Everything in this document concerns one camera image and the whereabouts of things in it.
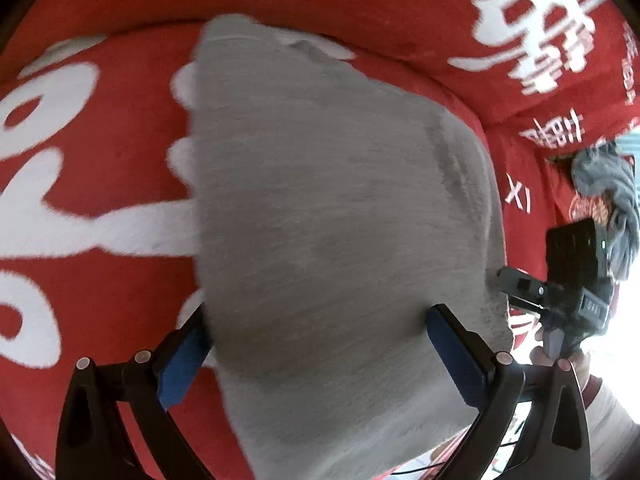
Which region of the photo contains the red cloth with white print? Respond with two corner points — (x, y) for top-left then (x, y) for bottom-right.
(546, 157), (617, 241)

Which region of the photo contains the person's right forearm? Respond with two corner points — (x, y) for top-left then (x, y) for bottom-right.
(582, 375), (640, 480)

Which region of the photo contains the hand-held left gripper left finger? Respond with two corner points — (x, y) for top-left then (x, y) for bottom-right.
(55, 302), (216, 480)

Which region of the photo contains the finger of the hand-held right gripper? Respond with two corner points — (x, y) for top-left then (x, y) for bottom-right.
(497, 267), (552, 317)

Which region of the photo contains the person's right hand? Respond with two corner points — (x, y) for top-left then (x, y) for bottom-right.
(529, 342), (592, 387)

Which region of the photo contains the grey fleece cloth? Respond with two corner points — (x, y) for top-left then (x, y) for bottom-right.
(187, 12), (516, 480)

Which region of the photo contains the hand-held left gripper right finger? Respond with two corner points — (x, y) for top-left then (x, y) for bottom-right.
(425, 302), (593, 480)

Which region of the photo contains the dark grey crumpled cloth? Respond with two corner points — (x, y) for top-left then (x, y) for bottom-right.
(570, 140), (640, 282)

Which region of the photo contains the red cloth with white lettering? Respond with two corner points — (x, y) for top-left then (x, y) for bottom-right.
(0, 0), (640, 480)

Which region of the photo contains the black cable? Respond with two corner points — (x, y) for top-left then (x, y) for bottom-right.
(390, 440), (532, 476)

